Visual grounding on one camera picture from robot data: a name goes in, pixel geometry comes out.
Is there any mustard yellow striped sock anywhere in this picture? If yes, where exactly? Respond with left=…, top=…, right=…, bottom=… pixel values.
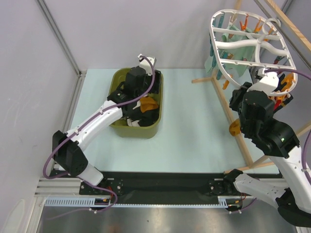
left=140, top=96, right=159, bottom=113

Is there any black sock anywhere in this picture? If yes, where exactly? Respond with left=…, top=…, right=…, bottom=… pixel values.
left=124, top=108, right=159, bottom=127

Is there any white round clip hanger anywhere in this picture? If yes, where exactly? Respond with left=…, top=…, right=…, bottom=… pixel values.
left=205, top=9, right=297, bottom=97

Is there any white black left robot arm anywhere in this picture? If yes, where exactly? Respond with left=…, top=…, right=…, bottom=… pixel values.
left=50, top=67, right=162, bottom=194

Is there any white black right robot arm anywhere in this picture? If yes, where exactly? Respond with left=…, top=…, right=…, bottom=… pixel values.
left=224, top=82, right=311, bottom=228

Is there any wooden hanger stand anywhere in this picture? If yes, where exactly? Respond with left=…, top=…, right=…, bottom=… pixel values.
left=207, top=0, right=311, bottom=170

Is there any red patterned sock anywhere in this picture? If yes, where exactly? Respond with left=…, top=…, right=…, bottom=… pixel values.
left=269, top=93, right=294, bottom=114

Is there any olive green plastic basket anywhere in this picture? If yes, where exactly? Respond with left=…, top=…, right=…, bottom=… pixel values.
left=108, top=67, right=163, bottom=139

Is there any mint green cloth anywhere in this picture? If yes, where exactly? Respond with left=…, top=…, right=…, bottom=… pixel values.
left=205, top=33, right=255, bottom=77

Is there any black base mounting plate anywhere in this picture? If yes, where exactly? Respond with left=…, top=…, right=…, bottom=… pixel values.
left=50, top=169, right=243, bottom=204

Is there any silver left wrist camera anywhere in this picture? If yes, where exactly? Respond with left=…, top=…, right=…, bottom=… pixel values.
left=138, top=54, right=156, bottom=73

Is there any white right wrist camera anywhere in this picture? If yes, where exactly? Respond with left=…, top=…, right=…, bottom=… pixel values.
left=248, top=68, right=279, bottom=96

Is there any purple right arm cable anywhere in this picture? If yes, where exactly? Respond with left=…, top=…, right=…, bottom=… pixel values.
left=228, top=69, right=311, bottom=214

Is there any white slotted cable duct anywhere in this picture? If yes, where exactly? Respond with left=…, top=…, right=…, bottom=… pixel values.
left=45, top=196, right=241, bottom=208

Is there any aluminium frame post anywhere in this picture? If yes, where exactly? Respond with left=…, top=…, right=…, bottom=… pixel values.
left=36, top=0, right=82, bottom=77

